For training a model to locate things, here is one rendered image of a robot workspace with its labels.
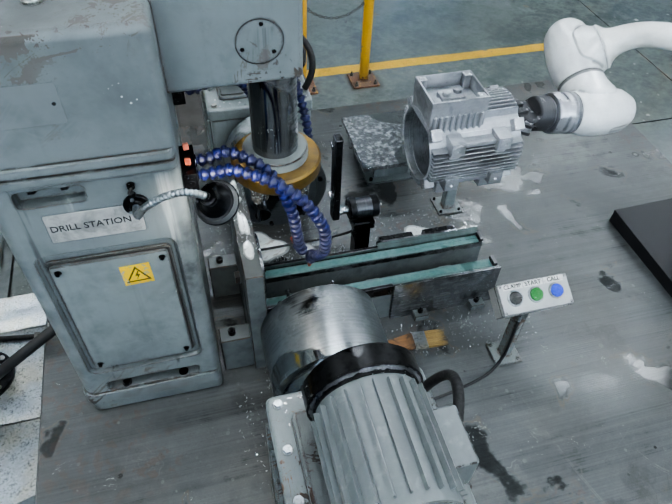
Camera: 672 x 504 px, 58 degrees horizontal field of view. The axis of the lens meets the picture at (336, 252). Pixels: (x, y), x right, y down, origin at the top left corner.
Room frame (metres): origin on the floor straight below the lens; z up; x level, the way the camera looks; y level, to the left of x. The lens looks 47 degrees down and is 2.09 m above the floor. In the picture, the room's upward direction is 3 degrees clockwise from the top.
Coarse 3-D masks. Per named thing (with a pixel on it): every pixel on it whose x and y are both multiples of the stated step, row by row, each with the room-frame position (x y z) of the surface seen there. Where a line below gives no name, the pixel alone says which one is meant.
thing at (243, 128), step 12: (240, 132) 1.28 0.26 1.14; (228, 144) 1.28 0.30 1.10; (228, 180) 1.19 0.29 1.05; (324, 180) 1.20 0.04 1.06; (312, 192) 1.19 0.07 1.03; (324, 192) 1.21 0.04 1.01; (252, 204) 1.14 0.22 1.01; (264, 204) 1.09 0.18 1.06; (276, 204) 1.16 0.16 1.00; (252, 216) 1.15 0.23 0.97; (264, 216) 1.15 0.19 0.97; (276, 216) 1.16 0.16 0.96; (300, 216) 1.18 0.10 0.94
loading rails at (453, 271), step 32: (352, 256) 1.06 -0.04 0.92; (384, 256) 1.07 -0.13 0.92; (416, 256) 1.09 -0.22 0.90; (448, 256) 1.12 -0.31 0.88; (288, 288) 0.99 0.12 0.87; (384, 288) 0.96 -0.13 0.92; (416, 288) 0.97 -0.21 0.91; (448, 288) 1.00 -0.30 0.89; (480, 288) 1.03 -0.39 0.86; (416, 320) 0.95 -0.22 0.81
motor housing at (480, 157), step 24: (504, 96) 1.09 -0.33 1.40; (408, 120) 1.11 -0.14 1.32; (504, 120) 1.04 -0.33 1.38; (408, 144) 1.10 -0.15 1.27; (432, 144) 0.98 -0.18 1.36; (480, 144) 0.98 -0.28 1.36; (408, 168) 1.07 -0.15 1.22; (432, 168) 0.96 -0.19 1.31; (456, 168) 0.97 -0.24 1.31; (480, 168) 0.99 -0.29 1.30; (504, 168) 1.00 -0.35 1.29
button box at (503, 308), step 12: (552, 276) 0.89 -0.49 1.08; (564, 276) 0.89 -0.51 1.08; (492, 288) 0.86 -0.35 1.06; (504, 288) 0.85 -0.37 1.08; (516, 288) 0.85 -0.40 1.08; (528, 288) 0.86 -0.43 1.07; (540, 288) 0.86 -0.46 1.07; (564, 288) 0.87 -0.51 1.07; (492, 300) 0.85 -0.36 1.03; (504, 300) 0.82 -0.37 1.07; (528, 300) 0.83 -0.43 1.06; (540, 300) 0.83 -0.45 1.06; (552, 300) 0.84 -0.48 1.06; (564, 300) 0.84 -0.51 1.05; (504, 312) 0.80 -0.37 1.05; (516, 312) 0.80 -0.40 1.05; (528, 312) 0.81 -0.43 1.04
